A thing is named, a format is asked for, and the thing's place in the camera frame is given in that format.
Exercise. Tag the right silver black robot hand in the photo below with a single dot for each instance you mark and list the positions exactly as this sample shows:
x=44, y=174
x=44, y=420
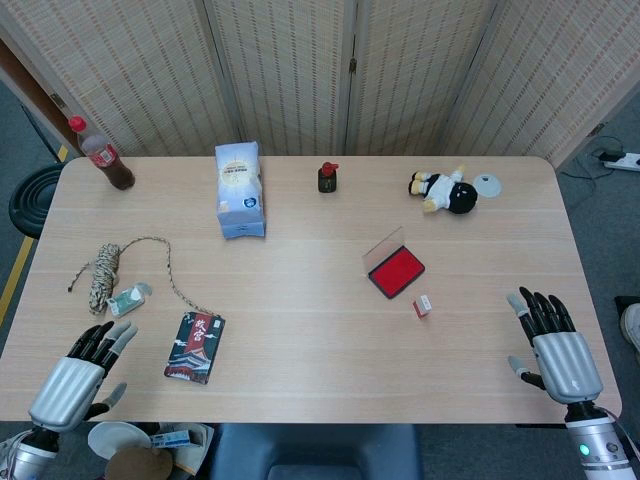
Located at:
x=567, y=365

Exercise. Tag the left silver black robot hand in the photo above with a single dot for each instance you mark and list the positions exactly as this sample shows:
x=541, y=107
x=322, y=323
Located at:
x=65, y=387

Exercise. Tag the red and white stamp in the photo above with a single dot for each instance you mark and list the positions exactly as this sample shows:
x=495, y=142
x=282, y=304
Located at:
x=422, y=306

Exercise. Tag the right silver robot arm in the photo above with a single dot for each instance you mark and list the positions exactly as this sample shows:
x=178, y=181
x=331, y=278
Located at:
x=597, y=445

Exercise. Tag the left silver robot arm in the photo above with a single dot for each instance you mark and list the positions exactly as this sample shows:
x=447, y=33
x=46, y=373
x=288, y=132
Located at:
x=30, y=452

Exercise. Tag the red ink pad clear lid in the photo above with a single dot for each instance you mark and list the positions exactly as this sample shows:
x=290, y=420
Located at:
x=397, y=270

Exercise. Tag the black ink bottle red cap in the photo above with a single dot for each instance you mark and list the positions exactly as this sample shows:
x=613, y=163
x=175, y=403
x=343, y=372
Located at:
x=327, y=181

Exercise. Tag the white plate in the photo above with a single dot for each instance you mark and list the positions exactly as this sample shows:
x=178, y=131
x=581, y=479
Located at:
x=115, y=436

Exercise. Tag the white shoe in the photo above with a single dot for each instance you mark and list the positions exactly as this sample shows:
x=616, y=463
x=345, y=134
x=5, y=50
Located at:
x=632, y=325

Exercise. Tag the small green white packet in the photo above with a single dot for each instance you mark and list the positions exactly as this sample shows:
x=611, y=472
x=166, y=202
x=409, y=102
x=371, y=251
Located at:
x=125, y=301

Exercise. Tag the brown round wooden object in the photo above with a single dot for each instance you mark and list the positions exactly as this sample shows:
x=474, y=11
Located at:
x=140, y=465

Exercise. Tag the small blue white box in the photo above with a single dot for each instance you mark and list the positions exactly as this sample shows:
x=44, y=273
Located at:
x=170, y=439

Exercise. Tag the notebook with palace print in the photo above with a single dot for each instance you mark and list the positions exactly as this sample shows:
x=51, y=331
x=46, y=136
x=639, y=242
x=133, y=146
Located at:
x=195, y=350

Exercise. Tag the black round stool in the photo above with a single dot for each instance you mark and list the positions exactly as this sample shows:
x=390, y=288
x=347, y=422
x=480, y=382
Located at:
x=32, y=202

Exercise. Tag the white round disc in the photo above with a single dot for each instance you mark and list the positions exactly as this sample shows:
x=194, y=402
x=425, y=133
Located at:
x=490, y=186

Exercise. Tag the white power strip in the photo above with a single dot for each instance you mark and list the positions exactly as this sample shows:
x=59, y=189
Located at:
x=625, y=161

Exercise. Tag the black and white plush doll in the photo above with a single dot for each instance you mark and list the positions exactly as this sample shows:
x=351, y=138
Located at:
x=445, y=192

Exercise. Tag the cola bottle with red cap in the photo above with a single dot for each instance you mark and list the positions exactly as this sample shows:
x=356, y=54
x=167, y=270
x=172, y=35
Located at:
x=107, y=165

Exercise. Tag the blue padded seat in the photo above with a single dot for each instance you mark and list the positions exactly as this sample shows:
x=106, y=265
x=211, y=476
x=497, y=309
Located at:
x=310, y=450

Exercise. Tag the blue and white paper bag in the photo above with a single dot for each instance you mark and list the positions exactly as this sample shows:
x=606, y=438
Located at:
x=240, y=195

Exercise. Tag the woven folding screen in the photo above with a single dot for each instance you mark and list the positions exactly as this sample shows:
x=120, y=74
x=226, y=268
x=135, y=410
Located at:
x=300, y=75

